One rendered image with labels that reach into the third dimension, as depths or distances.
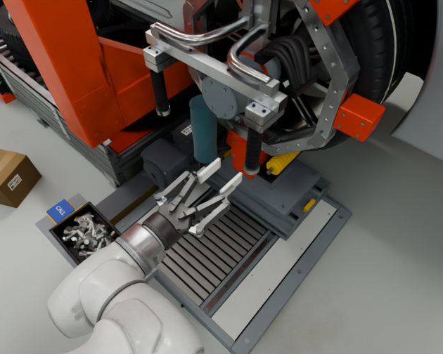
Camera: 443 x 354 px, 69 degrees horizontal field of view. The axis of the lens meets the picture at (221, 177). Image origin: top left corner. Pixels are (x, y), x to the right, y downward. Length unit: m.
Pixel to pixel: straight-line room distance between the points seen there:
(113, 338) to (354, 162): 1.71
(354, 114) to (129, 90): 0.79
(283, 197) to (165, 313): 1.02
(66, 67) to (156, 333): 0.83
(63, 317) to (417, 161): 1.94
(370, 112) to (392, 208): 1.06
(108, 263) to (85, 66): 0.70
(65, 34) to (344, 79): 0.75
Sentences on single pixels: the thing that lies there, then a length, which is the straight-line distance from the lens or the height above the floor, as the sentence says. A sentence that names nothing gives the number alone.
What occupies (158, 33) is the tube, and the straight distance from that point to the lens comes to 0.88.
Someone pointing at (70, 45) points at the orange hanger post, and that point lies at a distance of 1.08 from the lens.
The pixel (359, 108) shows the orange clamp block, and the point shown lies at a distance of 0.87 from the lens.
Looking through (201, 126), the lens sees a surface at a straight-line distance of 1.07.
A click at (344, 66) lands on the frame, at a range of 0.81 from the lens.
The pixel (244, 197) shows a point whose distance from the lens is 1.52.
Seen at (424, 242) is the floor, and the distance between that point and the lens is 1.84.
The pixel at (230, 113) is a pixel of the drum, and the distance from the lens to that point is 0.88.
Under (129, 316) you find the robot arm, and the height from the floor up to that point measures 0.93.
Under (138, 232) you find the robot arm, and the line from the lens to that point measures 0.62.
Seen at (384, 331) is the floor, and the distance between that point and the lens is 1.58.
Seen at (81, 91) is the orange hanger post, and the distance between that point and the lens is 1.15.
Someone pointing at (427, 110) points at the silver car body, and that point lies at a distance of 0.97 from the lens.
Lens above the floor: 1.40
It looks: 52 degrees down
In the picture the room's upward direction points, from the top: straight up
